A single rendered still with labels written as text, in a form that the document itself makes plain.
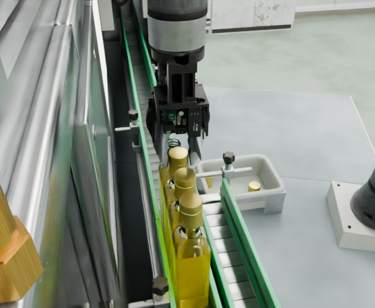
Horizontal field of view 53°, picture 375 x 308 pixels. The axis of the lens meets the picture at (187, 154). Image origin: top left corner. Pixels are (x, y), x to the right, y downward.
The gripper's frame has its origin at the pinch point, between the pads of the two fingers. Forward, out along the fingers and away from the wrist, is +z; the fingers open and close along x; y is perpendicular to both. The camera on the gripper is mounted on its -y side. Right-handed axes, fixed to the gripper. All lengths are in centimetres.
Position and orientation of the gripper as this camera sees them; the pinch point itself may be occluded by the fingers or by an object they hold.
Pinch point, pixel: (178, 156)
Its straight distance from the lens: 63.2
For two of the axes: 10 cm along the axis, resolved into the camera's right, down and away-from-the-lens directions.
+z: 0.0, 8.0, 6.0
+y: 1.3, 5.9, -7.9
